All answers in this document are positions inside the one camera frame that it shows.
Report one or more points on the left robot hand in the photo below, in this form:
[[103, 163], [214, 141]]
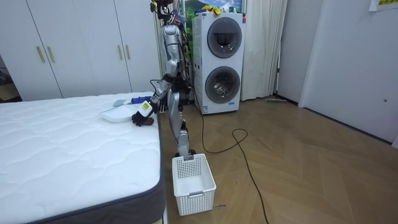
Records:
[[145, 109]]

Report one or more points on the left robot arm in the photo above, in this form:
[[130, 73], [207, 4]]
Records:
[[171, 67]]

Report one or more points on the robot legs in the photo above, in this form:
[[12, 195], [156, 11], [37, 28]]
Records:
[[176, 118]]

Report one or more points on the robot body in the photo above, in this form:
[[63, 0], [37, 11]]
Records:
[[171, 37]]

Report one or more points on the white mattress bed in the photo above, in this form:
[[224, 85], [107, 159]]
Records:
[[74, 152]]

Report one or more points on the white stacked washing machines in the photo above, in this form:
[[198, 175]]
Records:
[[217, 62]]

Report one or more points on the white perforated plastic basket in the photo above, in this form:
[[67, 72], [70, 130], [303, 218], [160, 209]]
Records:
[[193, 186]]

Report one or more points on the yellow cloth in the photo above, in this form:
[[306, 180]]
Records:
[[212, 10]]

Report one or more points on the flat floor mop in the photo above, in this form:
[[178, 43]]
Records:
[[276, 100]]

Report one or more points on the white curtain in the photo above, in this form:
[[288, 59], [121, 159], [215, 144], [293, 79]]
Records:
[[262, 49]]

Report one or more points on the white door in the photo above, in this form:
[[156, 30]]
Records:
[[351, 68]]

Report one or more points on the white paper notice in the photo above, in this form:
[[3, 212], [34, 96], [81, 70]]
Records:
[[384, 4]]

